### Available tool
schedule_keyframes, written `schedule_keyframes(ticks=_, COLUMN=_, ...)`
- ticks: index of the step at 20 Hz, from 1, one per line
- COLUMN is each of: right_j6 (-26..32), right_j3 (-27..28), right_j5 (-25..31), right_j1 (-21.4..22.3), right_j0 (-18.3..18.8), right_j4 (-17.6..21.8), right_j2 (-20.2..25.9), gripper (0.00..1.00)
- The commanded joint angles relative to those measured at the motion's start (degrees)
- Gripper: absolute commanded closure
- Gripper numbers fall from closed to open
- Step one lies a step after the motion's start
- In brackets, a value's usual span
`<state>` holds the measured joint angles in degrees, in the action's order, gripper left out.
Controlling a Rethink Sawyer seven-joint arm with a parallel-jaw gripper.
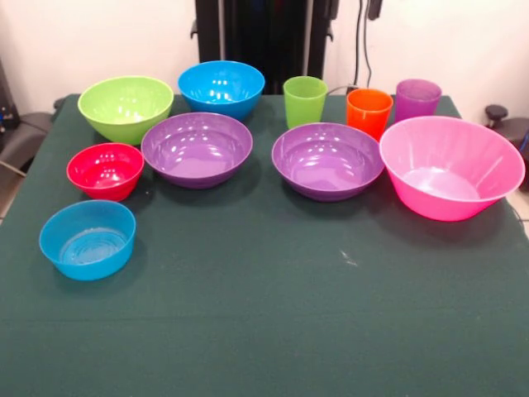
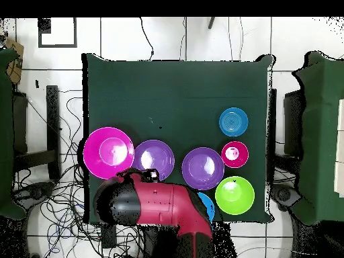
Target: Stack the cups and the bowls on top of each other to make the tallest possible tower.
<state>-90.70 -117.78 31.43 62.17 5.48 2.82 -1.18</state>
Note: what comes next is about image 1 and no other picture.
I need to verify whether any purple plastic bowl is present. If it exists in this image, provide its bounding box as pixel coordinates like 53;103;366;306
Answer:
141;112;254;190
271;122;385;203

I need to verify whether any blue ribbed small bowl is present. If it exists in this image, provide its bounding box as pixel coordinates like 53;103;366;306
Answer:
39;199;137;282

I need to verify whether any green plastic cup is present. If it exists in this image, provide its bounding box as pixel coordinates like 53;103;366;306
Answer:
283;75;329;130

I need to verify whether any dark green tablecloth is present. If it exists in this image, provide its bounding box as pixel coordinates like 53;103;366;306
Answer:
0;93;529;397

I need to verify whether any blue deep plastic bowl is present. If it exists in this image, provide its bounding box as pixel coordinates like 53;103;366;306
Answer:
178;60;266;122

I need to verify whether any orange plastic cup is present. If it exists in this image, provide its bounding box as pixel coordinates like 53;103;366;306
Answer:
346;88;394;143

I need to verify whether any red plastic bowl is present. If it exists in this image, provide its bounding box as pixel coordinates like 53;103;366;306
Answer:
66;142;145;203

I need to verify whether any green plastic bowl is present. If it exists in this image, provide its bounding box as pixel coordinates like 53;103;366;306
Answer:
77;75;174;146

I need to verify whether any purple plastic cup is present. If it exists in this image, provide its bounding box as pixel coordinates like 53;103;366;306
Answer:
394;79;443;124

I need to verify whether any pink plastic bowl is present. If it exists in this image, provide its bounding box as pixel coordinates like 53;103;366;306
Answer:
379;115;527;222

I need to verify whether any black round knob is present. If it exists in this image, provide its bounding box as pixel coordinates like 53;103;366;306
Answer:
484;104;508;129

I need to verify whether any black equipment box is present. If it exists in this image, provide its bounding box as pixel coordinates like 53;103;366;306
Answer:
0;57;20;154

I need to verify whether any black hanging cable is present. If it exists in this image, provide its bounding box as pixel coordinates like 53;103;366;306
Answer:
353;0;373;90

